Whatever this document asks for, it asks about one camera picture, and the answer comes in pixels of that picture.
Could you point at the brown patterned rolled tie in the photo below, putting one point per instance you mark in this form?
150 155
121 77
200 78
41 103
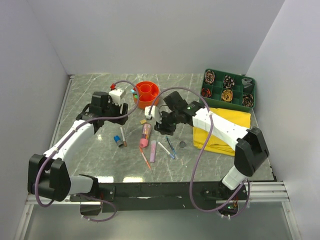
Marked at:
209 77

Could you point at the dark blue pen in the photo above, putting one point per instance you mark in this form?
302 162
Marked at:
171 146

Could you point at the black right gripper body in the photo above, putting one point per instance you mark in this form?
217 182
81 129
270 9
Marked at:
169 121

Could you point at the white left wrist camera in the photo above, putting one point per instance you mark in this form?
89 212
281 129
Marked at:
117 94

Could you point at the white pen lilac cap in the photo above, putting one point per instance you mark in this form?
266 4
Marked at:
166 150

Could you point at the pink tube of crayons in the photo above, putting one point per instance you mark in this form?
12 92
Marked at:
145 135

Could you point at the yellow folded cloth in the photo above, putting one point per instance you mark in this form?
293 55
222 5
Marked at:
218 129

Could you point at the green compartment tray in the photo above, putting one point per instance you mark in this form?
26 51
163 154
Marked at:
217 88

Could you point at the small grey round lid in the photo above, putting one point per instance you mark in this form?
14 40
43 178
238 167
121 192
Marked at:
182 144

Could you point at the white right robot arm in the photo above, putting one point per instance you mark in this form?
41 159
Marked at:
248 143

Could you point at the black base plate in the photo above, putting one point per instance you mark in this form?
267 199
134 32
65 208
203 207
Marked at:
148 196

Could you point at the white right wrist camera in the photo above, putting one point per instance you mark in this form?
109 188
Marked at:
152 112

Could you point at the grey rolled item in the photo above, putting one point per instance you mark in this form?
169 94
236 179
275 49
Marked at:
248 85

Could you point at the brown-tipped white marker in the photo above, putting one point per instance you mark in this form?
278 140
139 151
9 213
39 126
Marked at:
123 137

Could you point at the dark patterned rolled tie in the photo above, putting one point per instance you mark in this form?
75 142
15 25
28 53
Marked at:
248 100

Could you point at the orange pen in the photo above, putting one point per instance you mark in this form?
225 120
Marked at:
144 157

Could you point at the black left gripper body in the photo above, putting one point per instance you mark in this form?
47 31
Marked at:
113 109

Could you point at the orange navy rolled tie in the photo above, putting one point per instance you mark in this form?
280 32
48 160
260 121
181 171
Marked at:
206 92

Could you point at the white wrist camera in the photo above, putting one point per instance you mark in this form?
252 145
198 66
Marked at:
152 112
117 94

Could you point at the orange round desk organizer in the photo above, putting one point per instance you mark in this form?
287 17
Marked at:
148 91

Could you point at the purple pink highlighter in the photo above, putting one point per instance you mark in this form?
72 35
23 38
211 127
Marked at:
153 151

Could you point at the yellow rolled tie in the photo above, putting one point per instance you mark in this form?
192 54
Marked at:
227 95

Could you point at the blue grey cylinder cap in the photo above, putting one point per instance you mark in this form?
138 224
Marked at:
119 142

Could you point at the black floral rolled tie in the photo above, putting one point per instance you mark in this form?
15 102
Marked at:
228 82

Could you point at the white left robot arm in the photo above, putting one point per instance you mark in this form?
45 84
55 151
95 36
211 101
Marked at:
48 174

